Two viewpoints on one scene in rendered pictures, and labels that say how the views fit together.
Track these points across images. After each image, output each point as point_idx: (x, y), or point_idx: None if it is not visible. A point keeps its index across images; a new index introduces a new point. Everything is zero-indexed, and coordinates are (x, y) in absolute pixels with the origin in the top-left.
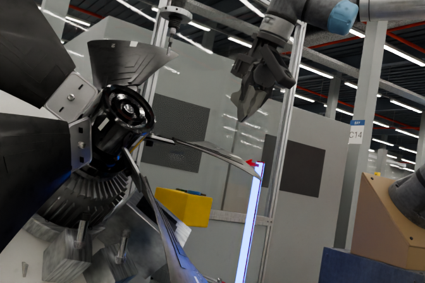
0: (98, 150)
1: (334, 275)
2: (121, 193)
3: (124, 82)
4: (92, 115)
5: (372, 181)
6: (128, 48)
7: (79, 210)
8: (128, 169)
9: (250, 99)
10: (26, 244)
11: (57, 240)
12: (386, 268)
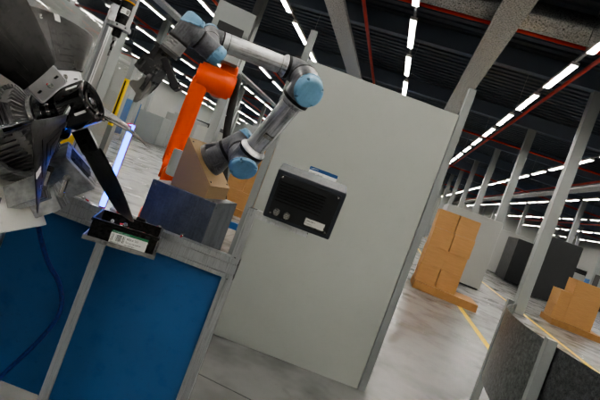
0: None
1: (158, 197)
2: None
3: (69, 66)
4: (69, 104)
5: (193, 144)
6: (55, 24)
7: None
8: (84, 140)
9: (146, 89)
10: None
11: (23, 182)
12: (194, 196)
